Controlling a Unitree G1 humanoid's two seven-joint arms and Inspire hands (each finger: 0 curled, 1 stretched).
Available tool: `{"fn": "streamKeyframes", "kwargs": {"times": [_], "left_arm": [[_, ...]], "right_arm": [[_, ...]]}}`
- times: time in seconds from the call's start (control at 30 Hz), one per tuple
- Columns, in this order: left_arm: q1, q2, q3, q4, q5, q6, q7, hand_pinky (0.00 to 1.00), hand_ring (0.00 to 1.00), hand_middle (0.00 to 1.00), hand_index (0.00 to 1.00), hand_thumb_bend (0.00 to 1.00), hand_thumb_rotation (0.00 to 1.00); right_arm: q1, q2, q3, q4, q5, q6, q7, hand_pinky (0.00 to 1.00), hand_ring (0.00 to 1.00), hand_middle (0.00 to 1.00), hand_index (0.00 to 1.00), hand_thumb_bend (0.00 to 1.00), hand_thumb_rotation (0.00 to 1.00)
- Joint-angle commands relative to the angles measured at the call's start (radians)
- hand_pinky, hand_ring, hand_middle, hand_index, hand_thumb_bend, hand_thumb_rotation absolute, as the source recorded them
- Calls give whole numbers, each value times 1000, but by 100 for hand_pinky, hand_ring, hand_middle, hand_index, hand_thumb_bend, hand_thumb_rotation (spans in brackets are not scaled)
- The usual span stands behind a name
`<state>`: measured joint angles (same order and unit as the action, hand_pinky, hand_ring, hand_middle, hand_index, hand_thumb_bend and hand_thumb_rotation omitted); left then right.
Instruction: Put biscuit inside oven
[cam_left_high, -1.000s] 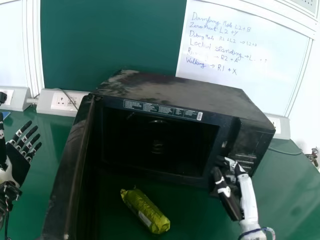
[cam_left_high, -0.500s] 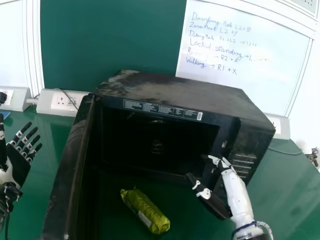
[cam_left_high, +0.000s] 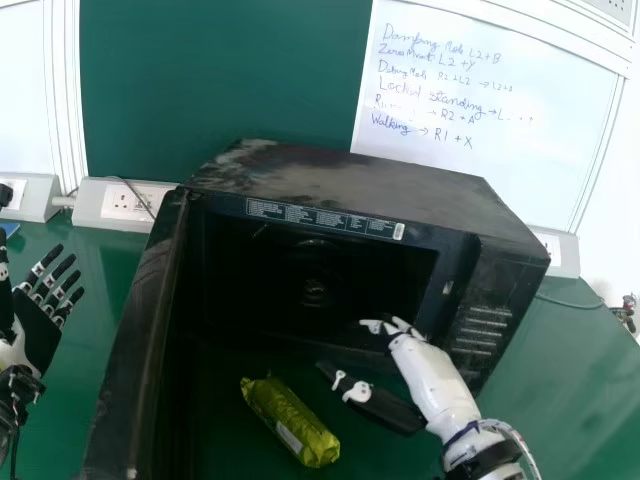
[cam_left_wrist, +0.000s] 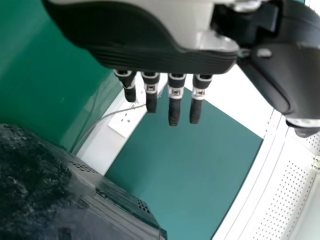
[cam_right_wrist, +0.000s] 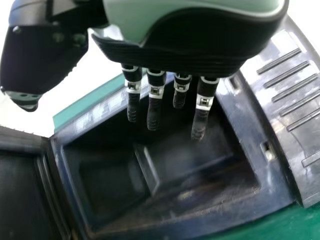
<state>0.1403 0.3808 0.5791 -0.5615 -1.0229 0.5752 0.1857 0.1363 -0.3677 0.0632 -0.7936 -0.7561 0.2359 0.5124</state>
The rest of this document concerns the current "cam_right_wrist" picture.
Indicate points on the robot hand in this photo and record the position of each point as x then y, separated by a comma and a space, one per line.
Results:
190, 32

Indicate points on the black oven with glass door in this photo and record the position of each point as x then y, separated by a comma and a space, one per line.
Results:
190, 160

